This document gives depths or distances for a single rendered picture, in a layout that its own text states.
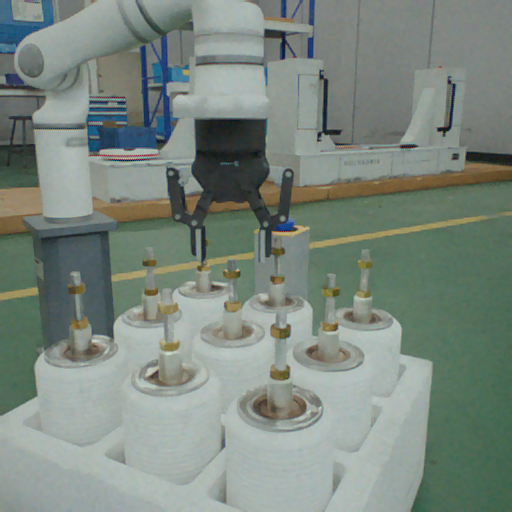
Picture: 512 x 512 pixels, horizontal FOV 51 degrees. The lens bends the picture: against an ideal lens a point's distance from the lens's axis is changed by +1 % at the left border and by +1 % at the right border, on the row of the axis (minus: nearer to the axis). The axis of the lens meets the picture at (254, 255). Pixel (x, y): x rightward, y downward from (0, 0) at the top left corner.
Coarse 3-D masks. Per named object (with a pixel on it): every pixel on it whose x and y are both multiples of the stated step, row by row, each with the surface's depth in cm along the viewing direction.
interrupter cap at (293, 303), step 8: (256, 296) 74; (264, 296) 74; (288, 296) 74; (296, 296) 74; (256, 304) 71; (264, 304) 72; (288, 304) 72; (296, 304) 71; (304, 304) 71; (264, 312) 69; (272, 312) 69; (288, 312) 69
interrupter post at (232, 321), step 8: (224, 312) 61; (232, 312) 61; (240, 312) 61; (224, 320) 61; (232, 320) 61; (240, 320) 61; (224, 328) 61; (232, 328) 61; (240, 328) 61; (232, 336) 61
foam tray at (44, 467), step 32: (416, 384) 65; (32, 416) 59; (224, 416) 58; (384, 416) 58; (416, 416) 65; (0, 448) 55; (32, 448) 53; (64, 448) 53; (96, 448) 53; (224, 448) 53; (384, 448) 53; (416, 448) 68; (0, 480) 57; (32, 480) 54; (64, 480) 51; (96, 480) 49; (128, 480) 48; (160, 480) 48; (224, 480) 50; (352, 480) 48; (384, 480) 52; (416, 480) 71
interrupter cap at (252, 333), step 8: (248, 320) 65; (208, 328) 63; (216, 328) 63; (248, 328) 63; (256, 328) 63; (200, 336) 61; (208, 336) 61; (216, 336) 61; (224, 336) 61; (240, 336) 61; (248, 336) 61; (256, 336) 61; (264, 336) 61; (216, 344) 59; (224, 344) 59; (232, 344) 59; (240, 344) 59; (248, 344) 59
